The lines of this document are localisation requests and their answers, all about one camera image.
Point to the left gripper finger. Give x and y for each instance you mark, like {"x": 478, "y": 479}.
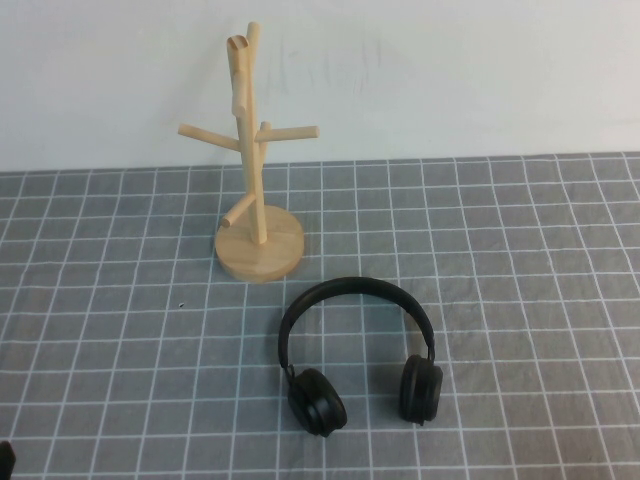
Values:
{"x": 5, "y": 462}

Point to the black over-ear headphones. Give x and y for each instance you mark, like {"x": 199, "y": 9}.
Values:
{"x": 422, "y": 395}

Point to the wooden tree headphone stand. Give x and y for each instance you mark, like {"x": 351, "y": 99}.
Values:
{"x": 260, "y": 250}

